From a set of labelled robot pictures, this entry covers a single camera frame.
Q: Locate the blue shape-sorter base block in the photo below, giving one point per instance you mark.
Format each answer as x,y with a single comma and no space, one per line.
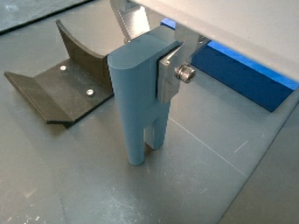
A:
264,86

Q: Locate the black regrasp fixture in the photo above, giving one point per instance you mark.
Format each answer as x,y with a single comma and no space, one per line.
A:
71,89

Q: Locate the light blue square-circle object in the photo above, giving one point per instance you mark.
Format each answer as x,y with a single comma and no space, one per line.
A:
132,66

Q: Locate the gripper metal right finger with screw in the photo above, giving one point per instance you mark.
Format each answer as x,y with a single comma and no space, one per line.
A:
175,63

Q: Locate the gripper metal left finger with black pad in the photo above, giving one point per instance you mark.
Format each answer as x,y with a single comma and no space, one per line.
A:
131,18

